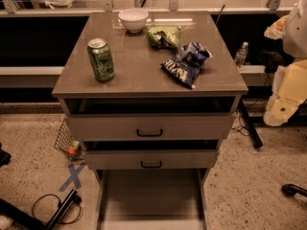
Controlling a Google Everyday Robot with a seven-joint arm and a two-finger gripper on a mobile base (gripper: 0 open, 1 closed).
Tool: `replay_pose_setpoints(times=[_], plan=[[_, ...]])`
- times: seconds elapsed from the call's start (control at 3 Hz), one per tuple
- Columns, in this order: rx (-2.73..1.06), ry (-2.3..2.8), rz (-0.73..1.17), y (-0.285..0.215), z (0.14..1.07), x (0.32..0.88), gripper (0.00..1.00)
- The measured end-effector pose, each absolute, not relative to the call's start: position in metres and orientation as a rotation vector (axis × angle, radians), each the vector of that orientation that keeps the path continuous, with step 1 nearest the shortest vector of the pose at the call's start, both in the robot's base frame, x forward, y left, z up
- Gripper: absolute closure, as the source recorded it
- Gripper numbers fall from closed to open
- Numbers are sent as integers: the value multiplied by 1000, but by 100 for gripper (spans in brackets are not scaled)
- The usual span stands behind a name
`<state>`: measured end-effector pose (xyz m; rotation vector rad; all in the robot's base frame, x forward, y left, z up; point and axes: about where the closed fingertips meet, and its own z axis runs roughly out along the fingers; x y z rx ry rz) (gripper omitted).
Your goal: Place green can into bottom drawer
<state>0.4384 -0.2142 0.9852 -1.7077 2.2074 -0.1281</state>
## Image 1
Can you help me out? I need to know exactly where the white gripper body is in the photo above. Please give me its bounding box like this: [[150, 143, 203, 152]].
[[278, 59, 307, 119]]

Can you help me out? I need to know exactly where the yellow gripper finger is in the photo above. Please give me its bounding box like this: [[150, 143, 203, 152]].
[[264, 15, 288, 40], [263, 66, 287, 127]]

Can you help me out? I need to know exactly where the green soda can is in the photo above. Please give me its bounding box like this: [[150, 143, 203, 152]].
[[87, 38, 114, 82]]

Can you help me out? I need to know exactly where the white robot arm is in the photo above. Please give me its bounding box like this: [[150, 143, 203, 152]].
[[263, 0, 307, 127]]

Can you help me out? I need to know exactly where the middle drawer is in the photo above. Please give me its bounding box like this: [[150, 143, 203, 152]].
[[83, 140, 219, 170]]

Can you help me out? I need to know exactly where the grey drawer cabinet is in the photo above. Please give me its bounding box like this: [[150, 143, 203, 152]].
[[51, 11, 249, 230]]

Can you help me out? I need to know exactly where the top drawer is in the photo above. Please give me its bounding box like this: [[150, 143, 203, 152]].
[[67, 97, 234, 141]]

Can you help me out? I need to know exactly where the open bottom drawer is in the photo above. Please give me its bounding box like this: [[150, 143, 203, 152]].
[[95, 169, 208, 230]]

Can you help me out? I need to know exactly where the black table leg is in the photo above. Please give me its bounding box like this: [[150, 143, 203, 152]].
[[238, 100, 263, 149]]

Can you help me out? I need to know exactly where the clear plastic water bottle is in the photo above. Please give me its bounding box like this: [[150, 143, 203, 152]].
[[234, 42, 249, 68]]

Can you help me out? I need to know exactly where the black office chair base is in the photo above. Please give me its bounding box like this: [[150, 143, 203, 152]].
[[281, 184, 307, 197]]

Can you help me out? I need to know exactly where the blue chip bag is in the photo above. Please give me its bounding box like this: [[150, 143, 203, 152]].
[[161, 41, 212, 89]]

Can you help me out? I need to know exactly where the green chip bag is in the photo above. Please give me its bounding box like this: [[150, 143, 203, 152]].
[[147, 26, 180, 48]]

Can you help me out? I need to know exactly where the white ceramic bowl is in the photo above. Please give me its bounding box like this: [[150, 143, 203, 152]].
[[118, 8, 149, 33]]

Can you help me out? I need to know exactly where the orange green item in basket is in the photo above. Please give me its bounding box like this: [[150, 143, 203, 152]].
[[66, 139, 81, 157]]

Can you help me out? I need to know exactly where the wire mesh basket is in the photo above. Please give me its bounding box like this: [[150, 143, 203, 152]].
[[54, 121, 83, 161]]

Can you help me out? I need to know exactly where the black stand with cable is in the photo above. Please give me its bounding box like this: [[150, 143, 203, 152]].
[[0, 190, 83, 230]]

